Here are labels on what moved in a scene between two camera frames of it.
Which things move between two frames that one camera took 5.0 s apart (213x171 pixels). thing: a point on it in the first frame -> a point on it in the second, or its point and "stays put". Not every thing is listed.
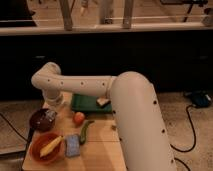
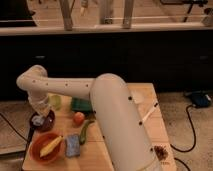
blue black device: x=201 y=99 stays put
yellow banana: x=50 y=146 stays put
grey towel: x=50 y=114 -> x=37 y=120
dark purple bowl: x=39 y=121 stays put
